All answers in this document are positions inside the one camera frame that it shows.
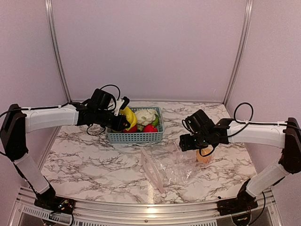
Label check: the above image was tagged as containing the orange fake peach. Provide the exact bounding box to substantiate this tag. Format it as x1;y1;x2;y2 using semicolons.
196;148;213;164

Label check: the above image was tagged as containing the red fake apple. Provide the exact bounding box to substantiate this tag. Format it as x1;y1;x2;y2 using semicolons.
123;125;138;133

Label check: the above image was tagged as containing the right aluminium frame post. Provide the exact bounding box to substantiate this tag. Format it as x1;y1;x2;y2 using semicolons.
223;0;253;106

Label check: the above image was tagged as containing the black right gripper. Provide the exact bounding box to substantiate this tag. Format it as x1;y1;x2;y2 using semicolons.
180;131;210;151

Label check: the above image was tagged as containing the yellow fake banana bunch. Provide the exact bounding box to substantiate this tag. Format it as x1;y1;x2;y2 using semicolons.
119;107;137;131

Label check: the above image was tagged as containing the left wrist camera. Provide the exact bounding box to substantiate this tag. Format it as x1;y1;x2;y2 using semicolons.
114;96;130;116

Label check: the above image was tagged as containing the clear zip top bag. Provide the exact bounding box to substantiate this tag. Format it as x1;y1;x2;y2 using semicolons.
139;143;214;202

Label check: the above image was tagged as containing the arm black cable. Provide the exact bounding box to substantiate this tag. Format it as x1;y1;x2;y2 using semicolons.
182;102;254;157
86;84;122;136

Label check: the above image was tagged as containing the left aluminium frame post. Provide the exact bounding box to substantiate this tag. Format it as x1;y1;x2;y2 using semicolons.
45;0;71;102

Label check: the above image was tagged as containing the white fake cauliflower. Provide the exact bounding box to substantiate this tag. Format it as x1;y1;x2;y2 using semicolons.
135;109;158;126

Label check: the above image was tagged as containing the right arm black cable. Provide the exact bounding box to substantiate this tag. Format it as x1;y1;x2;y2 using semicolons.
182;102;254;157

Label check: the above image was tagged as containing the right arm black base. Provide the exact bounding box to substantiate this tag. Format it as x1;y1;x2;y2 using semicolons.
217;179;258;216

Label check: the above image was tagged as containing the light blue plastic basket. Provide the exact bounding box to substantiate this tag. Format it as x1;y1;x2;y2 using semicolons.
107;106;165;143

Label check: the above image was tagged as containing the front aluminium table rail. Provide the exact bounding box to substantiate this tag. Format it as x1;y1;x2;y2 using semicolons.
9;187;283;226

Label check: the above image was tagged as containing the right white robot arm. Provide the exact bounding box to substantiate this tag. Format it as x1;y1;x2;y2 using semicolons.
179;110;301;211

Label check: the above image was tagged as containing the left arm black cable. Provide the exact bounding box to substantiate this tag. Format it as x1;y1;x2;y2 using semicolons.
86;84;122;136

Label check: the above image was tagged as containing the green fake pear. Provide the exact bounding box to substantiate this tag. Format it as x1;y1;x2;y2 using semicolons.
151;115;159;127

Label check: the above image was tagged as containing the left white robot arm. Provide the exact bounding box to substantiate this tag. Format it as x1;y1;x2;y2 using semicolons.
0;89;130;210

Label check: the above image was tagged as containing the aluminium frame post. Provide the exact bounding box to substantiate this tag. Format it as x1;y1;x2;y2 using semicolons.
223;0;253;106
45;0;71;102

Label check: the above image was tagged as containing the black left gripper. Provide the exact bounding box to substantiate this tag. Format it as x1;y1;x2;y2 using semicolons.
95;108;130;131

